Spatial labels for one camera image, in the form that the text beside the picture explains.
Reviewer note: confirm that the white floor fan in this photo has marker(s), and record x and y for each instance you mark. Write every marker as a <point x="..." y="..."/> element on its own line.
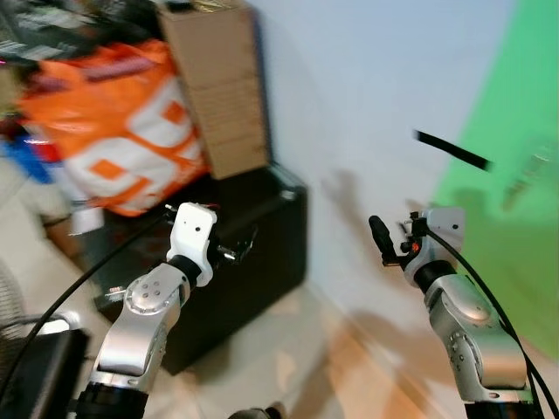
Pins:
<point x="10" y="297"/>

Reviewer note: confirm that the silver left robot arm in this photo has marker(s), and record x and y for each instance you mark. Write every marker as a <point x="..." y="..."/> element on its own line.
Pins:
<point x="140" y="323"/>

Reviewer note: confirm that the black case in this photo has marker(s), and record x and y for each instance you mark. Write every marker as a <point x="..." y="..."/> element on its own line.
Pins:
<point x="39" y="375"/>

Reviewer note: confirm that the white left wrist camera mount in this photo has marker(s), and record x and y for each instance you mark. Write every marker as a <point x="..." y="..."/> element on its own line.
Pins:
<point x="192" y="231"/>

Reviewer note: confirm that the green cloth screen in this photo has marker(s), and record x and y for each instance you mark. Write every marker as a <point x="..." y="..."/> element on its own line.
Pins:
<point x="515" y="105"/>

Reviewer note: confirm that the black wall hook bar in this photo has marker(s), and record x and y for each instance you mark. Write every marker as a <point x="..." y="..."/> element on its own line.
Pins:
<point x="452" y="149"/>

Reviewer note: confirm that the orange and white bag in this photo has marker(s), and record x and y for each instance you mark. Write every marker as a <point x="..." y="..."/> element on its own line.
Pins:
<point x="113" y="131"/>

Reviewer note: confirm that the tall brown cardboard box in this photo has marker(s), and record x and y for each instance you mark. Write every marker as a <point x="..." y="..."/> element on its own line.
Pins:
<point x="218" y="87"/>

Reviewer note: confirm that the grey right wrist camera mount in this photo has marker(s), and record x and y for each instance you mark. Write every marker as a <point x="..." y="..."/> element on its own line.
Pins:
<point x="445" y="227"/>

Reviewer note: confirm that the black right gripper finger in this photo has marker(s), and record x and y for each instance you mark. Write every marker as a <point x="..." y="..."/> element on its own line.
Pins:
<point x="381" y="237"/>

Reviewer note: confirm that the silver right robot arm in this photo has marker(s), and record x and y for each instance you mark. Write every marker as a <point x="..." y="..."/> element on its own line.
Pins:
<point x="472" y="336"/>

